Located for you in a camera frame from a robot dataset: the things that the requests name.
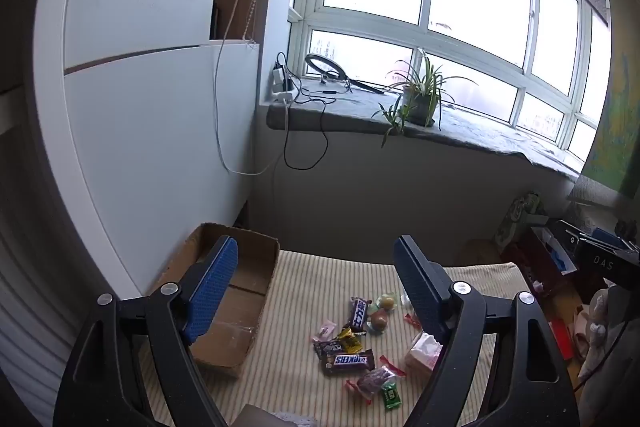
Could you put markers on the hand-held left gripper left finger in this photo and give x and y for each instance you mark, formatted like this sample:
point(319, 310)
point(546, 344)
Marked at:
point(212, 287)

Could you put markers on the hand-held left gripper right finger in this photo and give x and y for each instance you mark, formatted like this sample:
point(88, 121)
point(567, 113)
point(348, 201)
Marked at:
point(417, 287)

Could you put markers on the brown cardboard box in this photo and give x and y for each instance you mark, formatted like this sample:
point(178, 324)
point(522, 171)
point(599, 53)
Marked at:
point(250, 277)

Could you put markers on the pink white snack packet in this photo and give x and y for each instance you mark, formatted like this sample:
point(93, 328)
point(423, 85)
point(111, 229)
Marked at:
point(422, 352)

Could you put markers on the yellow candy packet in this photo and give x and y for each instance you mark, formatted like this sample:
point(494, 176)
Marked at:
point(350, 342)

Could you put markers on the yellow jelly in green packet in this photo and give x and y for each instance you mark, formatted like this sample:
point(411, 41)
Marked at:
point(387, 302)

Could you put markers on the small red candy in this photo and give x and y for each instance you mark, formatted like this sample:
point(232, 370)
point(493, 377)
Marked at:
point(411, 320)

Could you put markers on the brown jelly in red packet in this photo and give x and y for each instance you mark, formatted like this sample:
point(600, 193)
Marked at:
point(379, 320)

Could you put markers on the brown chocolate bar blue print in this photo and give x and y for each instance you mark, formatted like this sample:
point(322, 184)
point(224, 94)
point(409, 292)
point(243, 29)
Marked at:
point(358, 314)

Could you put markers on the striped table cloth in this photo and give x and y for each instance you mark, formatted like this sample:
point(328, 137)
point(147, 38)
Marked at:
point(310, 287)

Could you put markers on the brown chocolate bar white print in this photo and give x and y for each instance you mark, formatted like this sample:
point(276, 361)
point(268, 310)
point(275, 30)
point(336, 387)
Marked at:
point(348, 361)

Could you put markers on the red clear wrapped candy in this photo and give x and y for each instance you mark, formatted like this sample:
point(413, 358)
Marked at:
point(375, 379)

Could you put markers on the pink candy packet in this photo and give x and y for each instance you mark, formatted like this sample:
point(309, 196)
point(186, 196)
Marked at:
point(325, 331)

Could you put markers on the dark brown snack bar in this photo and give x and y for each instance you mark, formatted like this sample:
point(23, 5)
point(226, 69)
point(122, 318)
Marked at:
point(327, 348)

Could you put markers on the green white patterned bag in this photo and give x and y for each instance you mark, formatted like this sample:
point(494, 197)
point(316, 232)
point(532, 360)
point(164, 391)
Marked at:
point(517, 217)

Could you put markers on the red cardboard box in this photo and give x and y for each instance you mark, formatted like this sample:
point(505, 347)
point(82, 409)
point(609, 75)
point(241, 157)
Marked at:
point(540, 257)

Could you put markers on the grey plastic bag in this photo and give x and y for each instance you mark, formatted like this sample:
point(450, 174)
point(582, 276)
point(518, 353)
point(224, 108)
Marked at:
point(280, 418)

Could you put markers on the grey stone windowsill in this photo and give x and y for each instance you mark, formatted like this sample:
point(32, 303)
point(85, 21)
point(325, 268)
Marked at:
point(475, 132)

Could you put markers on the beige plush toy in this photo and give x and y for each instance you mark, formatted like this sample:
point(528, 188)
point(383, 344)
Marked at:
point(597, 322)

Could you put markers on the black storage box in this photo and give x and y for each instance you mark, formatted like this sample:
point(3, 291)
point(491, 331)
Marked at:
point(602, 257)

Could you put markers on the potted spider plant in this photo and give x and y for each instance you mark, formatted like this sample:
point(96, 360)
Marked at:
point(417, 99)

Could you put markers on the white wardrobe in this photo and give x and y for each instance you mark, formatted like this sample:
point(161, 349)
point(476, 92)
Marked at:
point(140, 107)

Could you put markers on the white power strip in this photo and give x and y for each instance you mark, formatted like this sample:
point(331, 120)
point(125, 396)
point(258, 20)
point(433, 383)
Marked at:
point(280, 87)

